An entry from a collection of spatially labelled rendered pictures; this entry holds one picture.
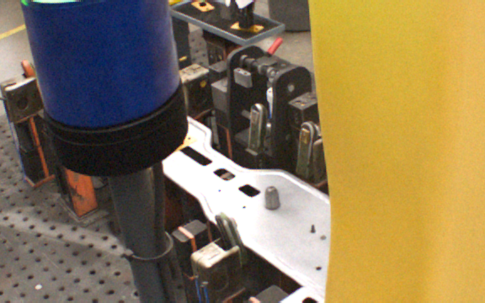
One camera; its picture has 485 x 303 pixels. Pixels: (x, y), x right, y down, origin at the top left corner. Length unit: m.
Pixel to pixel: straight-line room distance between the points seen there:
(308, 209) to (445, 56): 1.24
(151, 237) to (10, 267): 1.66
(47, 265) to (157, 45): 1.71
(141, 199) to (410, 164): 0.14
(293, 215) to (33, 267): 0.80
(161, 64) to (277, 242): 1.17
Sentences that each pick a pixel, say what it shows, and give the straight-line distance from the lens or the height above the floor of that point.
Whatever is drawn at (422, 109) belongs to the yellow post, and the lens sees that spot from 0.35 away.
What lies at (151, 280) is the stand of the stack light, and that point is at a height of 1.69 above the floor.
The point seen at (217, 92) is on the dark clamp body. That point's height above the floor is 1.07.
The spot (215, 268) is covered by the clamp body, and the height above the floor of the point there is 1.03.
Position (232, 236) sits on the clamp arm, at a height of 1.07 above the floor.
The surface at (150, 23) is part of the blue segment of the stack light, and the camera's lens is 0.31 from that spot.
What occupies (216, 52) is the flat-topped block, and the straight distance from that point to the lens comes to 2.08.
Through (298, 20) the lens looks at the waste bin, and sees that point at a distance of 4.64.
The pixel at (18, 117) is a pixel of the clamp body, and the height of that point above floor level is 0.96.
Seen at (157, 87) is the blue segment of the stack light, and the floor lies 1.82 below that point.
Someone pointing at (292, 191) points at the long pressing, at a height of 1.00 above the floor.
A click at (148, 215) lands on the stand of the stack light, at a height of 1.74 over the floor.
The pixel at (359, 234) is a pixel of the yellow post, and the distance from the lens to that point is 0.43.
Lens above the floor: 1.97
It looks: 34 degrees down
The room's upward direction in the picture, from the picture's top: 6 degrees counter-clockwise
